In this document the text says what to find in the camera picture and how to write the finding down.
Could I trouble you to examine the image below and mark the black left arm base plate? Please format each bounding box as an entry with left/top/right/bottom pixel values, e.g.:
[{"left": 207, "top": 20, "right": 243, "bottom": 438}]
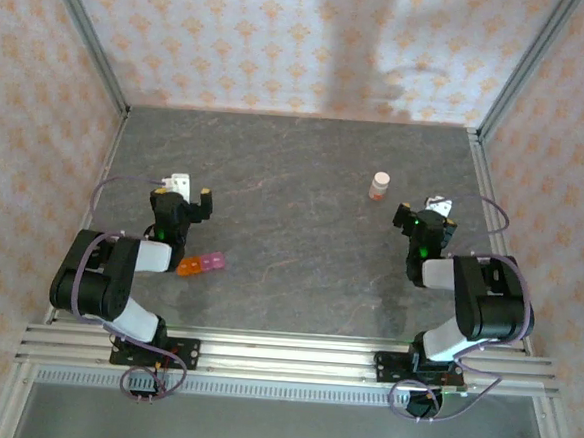
[{"left": 109, "top": 333, "right": 201, "bottom": 372}]

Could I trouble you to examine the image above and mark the orange and pink pill organizer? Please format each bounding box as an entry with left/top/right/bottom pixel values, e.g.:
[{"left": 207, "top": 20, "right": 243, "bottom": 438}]
[{"left": 176, "top": 249, "right": 227, "bottom": 281}]

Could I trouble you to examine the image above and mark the aluminium side rail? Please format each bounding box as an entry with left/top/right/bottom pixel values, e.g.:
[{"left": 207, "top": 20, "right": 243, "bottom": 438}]
[
  {"left": 43, "top": 106, "right": 130, "bottom": 329},
  {"left": 451, "top": 126, "right": 549, "bottom": 357}
]

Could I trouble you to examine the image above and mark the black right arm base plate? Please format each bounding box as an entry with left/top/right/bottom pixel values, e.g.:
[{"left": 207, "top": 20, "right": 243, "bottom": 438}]
[{"left": 372, "top": 349, "right": 470, "bottom": 391}]

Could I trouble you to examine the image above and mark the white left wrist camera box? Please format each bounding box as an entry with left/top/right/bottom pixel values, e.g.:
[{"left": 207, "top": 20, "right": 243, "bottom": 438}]
[{"left": 160, "top": 171, "right": 193, "bottom": 204}]

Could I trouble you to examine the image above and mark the aluminium mounting rail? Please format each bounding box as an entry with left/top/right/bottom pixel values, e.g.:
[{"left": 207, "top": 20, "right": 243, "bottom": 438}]
[{"left": 14, "top": 315, "right": 563, "bottom": 400}]

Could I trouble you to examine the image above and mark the grey metal sheet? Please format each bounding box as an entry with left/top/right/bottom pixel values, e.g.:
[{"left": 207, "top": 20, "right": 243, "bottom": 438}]
[{"left": 11, "top": 379, "right": 555, "bottom": 438}]

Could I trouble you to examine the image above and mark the aluminium frame post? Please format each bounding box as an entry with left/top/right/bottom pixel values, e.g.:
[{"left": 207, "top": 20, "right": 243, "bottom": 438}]
[
  {"left": 476, "top": 0, "right": 584, "bottom": 148},
  {"left": 32, "top": 0, "right": 140, "bottom": 118}
]

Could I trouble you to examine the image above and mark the white vitamin pill bottle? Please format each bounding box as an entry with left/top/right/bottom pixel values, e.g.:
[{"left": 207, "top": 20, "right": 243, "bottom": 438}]
[{"left": 367, "top": 170, "right": 393, "bottom": 203}]

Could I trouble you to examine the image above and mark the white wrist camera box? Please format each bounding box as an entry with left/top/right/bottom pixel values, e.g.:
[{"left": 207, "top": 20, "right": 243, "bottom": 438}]
[
  {"left": 160, "top": 171, "right": 193, "bottom": 204},
  {"left": 423, "top": 193, "right": 454, "bottom": 219}
]

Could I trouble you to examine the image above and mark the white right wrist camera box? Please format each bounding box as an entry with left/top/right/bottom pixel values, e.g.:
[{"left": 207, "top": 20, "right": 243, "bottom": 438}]
[{"left": 423, "top": 193, "right": 454, "bottom": 219}]

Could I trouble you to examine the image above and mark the slotted grey cable duct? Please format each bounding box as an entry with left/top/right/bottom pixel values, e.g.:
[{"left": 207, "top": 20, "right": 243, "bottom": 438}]
[{"left": 34, "top": 367, "right": 544, "bottom": 419}]

